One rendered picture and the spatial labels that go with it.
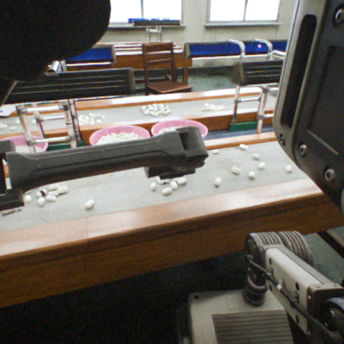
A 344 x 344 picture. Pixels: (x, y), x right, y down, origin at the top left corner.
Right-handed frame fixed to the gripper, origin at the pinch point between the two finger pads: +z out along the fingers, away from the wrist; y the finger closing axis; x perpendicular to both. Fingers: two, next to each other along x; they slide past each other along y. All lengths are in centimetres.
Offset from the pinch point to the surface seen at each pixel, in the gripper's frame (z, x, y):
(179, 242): -0.2, 21.4, 0.9
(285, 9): 357, -352, -401
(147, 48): 196, -169, -50
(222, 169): 15.5, 0.6, -24.6
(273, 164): 13.8, 1.9, -45.6
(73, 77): -2.8, -30.4, 23.4
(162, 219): -3.6, 13.9, 5.2
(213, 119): 52, -31, -43
